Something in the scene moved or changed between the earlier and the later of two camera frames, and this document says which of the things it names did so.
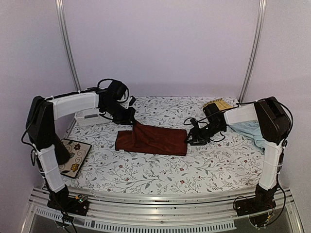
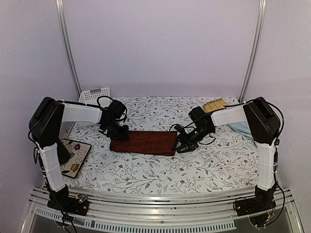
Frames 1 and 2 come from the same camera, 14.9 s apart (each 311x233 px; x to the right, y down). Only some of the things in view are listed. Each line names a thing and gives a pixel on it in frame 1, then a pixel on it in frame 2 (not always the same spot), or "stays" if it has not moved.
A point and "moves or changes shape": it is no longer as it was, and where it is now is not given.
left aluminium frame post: (62, 16) stays
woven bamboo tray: (221, 104) stays
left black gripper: (128, 119) to (124, 136)
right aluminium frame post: (261, 20) stays
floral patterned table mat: (232, 160) stays
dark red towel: (152, 140) moves or changes shape
